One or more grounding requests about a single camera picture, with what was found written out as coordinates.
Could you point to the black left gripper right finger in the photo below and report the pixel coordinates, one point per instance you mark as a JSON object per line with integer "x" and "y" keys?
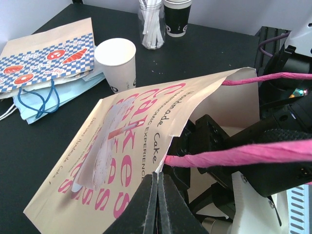
{"x": 174, "y": 216}

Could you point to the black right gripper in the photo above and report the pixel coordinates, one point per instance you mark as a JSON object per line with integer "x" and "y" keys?
{"x": 274, "y": 154}

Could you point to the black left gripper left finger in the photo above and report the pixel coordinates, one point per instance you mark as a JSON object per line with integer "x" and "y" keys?
{"x": 140, "y": 215}

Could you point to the cream pink Cakes paper bag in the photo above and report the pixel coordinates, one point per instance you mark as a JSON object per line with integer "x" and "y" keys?
{"x": 127, "y": 136}

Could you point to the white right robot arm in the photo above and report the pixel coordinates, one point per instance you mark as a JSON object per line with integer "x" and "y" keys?
{"x": 273, "y": 200}

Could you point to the light blue paper bag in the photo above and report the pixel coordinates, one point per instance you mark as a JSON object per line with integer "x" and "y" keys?
{"x": 37, "y": 104}

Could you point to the blue checkered bakery paper bag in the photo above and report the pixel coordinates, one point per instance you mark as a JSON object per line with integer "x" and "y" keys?
{"x": 56, "y": 56}

